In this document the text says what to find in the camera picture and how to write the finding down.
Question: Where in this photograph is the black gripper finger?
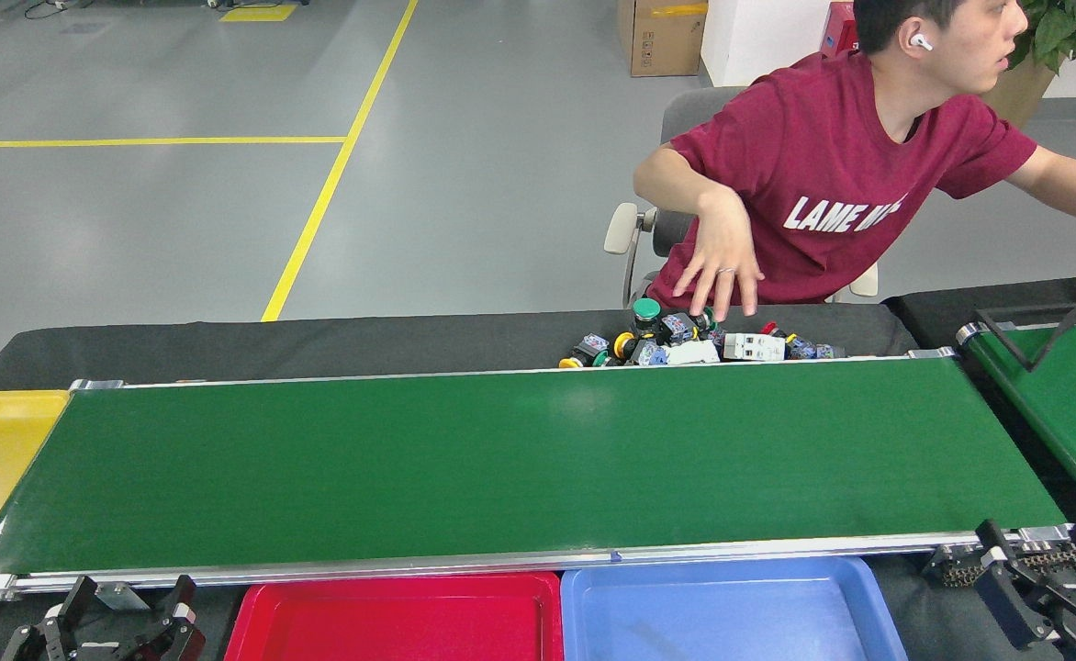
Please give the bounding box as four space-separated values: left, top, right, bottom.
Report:
1 576 98 661
134 576 207 661

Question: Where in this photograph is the yellow push button switch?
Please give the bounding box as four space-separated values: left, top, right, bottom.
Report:
558 333 612 370
612 330 667 366

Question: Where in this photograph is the green feeder conveyor belt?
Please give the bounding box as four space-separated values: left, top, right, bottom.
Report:
956 317 1076 531

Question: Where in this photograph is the red plastic tray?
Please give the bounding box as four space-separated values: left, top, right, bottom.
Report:
224 571 565 661

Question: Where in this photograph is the blue plastic tray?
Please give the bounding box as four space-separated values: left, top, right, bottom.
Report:
561 555 909 661

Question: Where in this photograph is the person's right hand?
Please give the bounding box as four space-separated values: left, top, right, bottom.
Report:
672 191 767 323

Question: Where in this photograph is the black angled guide bar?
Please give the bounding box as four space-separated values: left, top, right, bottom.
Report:
974 285 1076 373

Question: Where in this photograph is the person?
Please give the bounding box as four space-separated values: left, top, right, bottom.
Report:
633 0 1076 308

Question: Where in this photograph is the potted plant in brass pot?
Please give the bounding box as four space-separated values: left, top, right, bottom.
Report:
979 0 1076 129

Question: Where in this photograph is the red fire extinguisher cabinet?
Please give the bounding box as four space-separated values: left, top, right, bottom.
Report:
821 0 860 58

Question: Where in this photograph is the grey office chair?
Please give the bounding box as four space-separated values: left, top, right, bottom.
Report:
604 87 880 308

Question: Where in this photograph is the brown cardboard box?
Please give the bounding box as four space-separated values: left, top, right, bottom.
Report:
617 0 710 78

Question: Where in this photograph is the black conveyor drive chain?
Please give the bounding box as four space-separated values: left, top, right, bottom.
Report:
924 542 1076 588

